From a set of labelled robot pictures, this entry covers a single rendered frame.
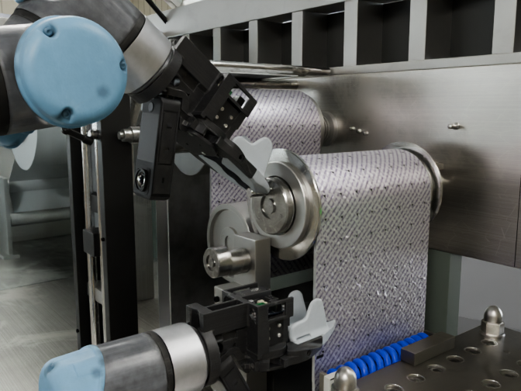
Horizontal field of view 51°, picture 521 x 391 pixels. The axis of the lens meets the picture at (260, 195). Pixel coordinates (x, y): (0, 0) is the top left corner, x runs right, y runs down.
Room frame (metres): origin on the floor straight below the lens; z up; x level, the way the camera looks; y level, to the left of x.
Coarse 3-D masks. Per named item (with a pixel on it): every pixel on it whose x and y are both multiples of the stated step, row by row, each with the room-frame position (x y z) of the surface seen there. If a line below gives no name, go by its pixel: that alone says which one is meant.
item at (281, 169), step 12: (276, 168) 0.71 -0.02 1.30; (288, 168) 0.69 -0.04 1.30; (288, 180) 0.69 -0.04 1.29; (300, 180) 0.68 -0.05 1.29; (300, 192) 0.67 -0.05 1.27; (300, 204) 0.67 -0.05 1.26; (300, 216) 0.67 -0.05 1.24; (300, 228) 0.67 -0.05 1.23; (276, 240) 0.71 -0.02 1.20; (288, 240) 0.69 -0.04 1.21
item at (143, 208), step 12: (132, 108) 1.32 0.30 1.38; (132, 120) 1.33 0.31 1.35; (132, 144) 1.34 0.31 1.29; (132, 156) 1.34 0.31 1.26; (144, 204) 1.33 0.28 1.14; (144, 216) 1.33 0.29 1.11; (144, 228) 1.33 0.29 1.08; (144, 240) 1.33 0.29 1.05; (144, 252) 1.33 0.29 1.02; (144, 264) 1.32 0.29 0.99; (144, 276) 1.32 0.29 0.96; (144, 288) 1.32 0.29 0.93
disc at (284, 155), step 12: (276, 156) 0.72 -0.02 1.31; (288, 156) 0.70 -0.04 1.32; (300, 168) 0.68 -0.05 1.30; (312, 180) 0.67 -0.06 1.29; (312, 192) 0.67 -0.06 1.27; (312, 204) 0.67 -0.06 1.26; (252, 216) 0.76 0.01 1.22; (312, 216) 0.66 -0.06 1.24; (312, 228) 0.66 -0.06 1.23; (300, 240) 0.68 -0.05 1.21; (312, 240) 0.67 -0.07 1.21; (276, 252) 0.72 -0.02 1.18; (288, 252) 0.70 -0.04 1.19; (300, 252) 0.68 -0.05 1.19
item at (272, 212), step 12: (276, 180) 0.69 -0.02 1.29; (276, 192) 0.69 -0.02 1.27; (288, 192) 0.68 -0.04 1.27; (252, 204) 0.73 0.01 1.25; (264, 204) 0.71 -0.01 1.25; (276, 204) 0.69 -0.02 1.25; (288, 204) 0.67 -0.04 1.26; (264, 216) 0.71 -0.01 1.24; (276, 216) 0.69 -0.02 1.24; (288, 216) 0.68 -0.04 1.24; (264, 228) 0.71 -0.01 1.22; (276, 228) 0.69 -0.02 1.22; (288, 228) 0.69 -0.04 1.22
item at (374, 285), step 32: (416, 224) 0.79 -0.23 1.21; (320, 256) 0.67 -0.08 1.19; (352, 256) 0.71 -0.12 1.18; (384, 256) 0.75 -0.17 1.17; (416, 256) 0.80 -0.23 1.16; (320, 288) 0.67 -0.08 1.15; (352, 288) 0.71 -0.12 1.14; (384, 288) 0.75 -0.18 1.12; (416, 288) 0.80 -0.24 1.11; (352, 320) 0.71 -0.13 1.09; (384, 320) 0.75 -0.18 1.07; (416, 320) 0.80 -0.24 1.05; (320, 352) 0.68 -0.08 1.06; (352, 352) 0.71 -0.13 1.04
